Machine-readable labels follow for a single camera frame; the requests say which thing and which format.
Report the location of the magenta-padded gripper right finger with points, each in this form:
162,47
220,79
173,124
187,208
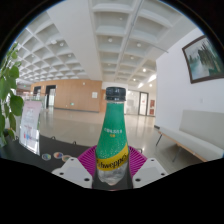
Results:
148,171

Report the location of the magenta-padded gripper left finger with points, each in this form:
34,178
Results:
73,171

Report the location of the green plastic drink bottle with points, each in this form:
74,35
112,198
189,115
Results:
111,140

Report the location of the round colourful sticker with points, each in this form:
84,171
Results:
66,158
46,156
58,155

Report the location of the long white bench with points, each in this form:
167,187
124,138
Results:
200,136

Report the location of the clear acrylic sign stand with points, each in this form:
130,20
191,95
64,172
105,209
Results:
30,126

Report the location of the dark framed glass door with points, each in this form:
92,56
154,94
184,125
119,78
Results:
143,104

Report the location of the green leafy plant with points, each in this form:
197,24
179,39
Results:
10,86

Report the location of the framed landscape picture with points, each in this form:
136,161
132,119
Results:
205,60

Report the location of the ceiling lights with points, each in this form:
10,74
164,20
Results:
110,39

